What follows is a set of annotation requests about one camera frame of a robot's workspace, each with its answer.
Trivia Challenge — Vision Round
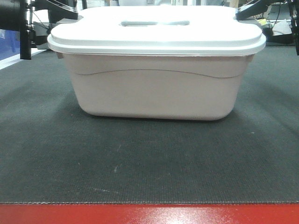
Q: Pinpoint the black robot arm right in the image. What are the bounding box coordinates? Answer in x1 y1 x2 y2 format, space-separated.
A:
235 0 299 55

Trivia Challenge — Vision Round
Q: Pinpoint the dark grey table mat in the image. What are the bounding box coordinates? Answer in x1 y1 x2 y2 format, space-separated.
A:
0 46 299 203

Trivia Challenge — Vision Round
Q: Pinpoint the blue bin at left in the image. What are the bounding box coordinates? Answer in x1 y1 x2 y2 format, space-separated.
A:
0 29 20 60

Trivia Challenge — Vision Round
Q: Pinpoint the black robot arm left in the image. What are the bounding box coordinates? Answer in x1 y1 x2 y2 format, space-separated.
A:
0 0 78 60

